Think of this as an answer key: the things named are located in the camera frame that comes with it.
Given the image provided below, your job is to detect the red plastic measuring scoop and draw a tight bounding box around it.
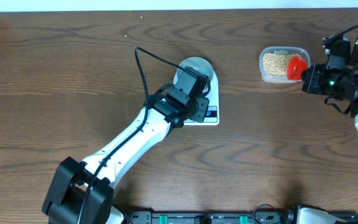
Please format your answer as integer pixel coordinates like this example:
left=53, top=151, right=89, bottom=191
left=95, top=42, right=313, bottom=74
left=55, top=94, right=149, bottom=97
left=287, top=57, right=308, bottom=81

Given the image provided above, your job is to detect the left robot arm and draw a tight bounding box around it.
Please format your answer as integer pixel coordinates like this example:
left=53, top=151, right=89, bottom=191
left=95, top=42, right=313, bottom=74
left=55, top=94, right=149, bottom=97
left=42, top=66, right=217, bottom=223

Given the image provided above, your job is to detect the white digital kitchen scale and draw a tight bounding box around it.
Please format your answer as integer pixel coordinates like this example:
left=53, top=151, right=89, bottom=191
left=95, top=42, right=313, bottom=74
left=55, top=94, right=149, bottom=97
left=168, top=66, right=219, bottom=127

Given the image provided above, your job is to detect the grey round bowl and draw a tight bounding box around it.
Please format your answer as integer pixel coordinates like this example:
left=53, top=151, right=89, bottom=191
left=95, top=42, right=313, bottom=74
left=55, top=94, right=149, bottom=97
left=179, top=57, right=218, bottom=81

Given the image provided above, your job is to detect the clear plastic container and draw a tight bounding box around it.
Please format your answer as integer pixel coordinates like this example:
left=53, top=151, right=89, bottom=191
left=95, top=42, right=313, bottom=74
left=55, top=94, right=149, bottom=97
left=259, top=46, right=311, bottom=84

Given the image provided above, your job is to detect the soybeans pile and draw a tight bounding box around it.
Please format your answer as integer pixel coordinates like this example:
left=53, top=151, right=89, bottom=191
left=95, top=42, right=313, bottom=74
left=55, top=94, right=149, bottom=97
left=262, top=53, right=303, bottom=77

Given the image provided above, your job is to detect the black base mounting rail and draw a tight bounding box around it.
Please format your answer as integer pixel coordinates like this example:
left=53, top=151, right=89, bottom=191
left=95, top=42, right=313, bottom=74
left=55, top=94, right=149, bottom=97
left=116, top=210, right=358, bottom=224

